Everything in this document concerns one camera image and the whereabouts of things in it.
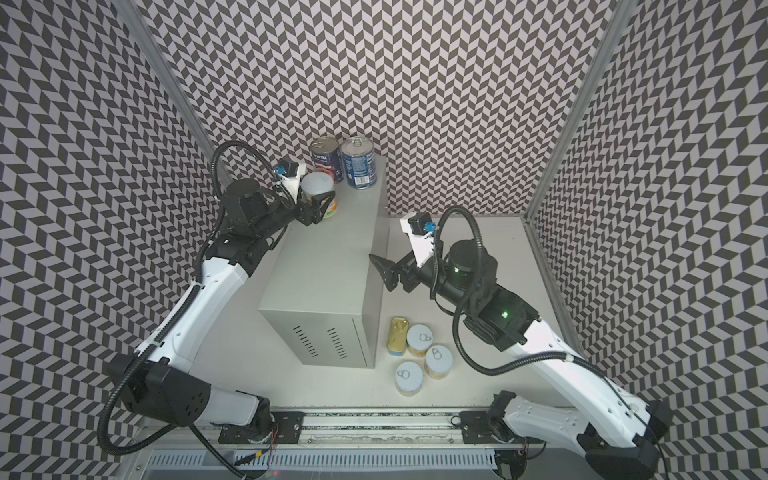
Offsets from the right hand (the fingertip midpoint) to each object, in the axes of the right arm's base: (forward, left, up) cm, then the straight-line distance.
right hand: (389, 254), depth 59 cm
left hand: (+20, +17, +2) cm, 26 cm away
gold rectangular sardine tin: (-3, -1, -35) cm, 35 cm away
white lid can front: (-15, -4, -34) cm, 37 cm away
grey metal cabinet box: (-6, +12, -4) cm, 14 cm away
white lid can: (-4, -7, -34) cm, 35 cm away
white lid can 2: (-10, -12, -34) cm, 38 cm away
